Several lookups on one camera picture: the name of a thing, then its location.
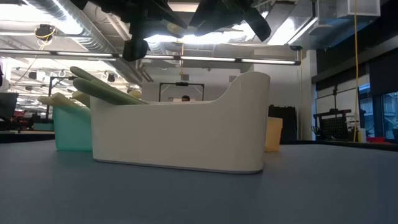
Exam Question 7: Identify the teal green plastic bin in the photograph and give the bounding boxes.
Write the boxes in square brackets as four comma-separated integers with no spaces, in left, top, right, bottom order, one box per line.
[52,104,93,152]

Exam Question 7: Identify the long LED light bar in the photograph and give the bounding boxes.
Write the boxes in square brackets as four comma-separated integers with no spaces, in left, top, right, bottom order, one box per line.
[0,48,302,66]

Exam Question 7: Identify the black perforated cart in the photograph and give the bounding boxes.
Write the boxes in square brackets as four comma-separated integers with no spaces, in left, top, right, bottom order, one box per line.
[313,108,363,142]

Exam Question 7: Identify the orange plastic bin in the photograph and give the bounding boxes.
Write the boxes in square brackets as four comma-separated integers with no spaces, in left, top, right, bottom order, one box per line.
[264,116,284,153]

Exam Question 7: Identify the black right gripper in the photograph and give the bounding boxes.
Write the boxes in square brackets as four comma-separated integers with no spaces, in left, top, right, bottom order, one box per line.
[188,0,272,43]

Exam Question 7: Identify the white plastic bin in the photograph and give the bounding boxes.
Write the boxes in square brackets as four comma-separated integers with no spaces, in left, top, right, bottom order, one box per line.
[90,71,271,174]

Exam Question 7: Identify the yellow hanging cable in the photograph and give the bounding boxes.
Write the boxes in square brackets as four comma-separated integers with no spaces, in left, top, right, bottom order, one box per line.
[353,0,361,142]

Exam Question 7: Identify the black office chair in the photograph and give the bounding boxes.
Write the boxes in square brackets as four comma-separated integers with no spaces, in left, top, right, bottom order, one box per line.
[0,91,19,124]

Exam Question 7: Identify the black background rig frame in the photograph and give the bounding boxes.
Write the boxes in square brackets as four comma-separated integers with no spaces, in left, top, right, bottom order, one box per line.
[158,81,206,103]

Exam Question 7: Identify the yellow cord reel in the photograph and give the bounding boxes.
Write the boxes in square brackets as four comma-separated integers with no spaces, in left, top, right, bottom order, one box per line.
[34,24,57,43]

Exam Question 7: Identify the black folded panels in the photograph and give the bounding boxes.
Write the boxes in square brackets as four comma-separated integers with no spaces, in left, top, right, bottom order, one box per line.
[269,105,300,142]

